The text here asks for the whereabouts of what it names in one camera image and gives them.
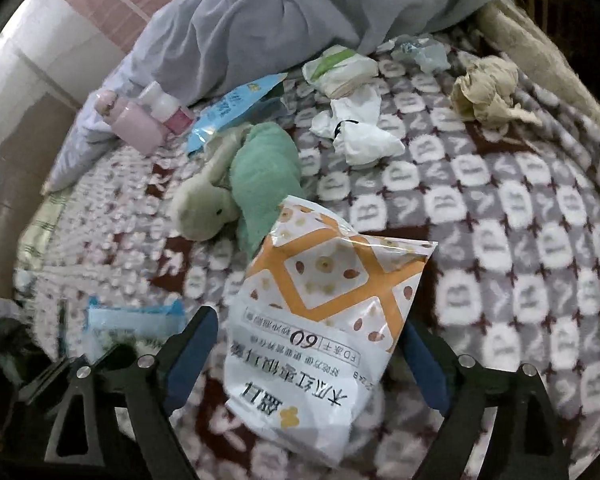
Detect light blue wipes pack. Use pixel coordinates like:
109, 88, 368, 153
83, 296, 187, 363

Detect patterned fleece bed blanket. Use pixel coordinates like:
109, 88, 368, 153
27, 29, 600, 479

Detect crumpled clear plastic wrapper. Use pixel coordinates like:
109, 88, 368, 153
378, 35, 451, 75

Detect crumpled brown paper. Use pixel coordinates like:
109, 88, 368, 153
450, 56, 542, 133

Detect blue snack packet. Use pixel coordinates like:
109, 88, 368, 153
185, 73, 288, 156

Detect white medicine bottle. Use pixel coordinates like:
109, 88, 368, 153
137, 81, 194, 136

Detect green white wrapper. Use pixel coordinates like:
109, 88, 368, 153
302, 44, 378, 100

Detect cream woven bed mat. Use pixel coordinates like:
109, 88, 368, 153
476, 0, 600, 127

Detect green plaid pillow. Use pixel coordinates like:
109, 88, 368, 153
16, 188, 72, 271

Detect green towel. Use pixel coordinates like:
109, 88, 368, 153
230, 122, 306, 258

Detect white orange snack bag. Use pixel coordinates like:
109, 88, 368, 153
223, 196, 437, 466

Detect crumpled white tissue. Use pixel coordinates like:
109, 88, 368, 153
310, 84, 405, 167

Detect pink thermos bottle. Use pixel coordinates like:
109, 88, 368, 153
94, 89, 166, 155

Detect grey-blue duvet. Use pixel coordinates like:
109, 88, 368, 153
44, 0, 504, 194

